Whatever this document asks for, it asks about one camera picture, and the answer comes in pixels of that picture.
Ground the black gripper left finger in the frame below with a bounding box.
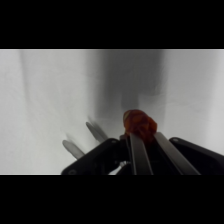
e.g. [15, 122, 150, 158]
[60, 132, 154, 175]

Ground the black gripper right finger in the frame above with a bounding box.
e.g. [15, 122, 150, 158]
[153, 132, 224, 175]

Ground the red ball with yellow dots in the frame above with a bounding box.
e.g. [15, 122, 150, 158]
[122, 109, 158, 144]

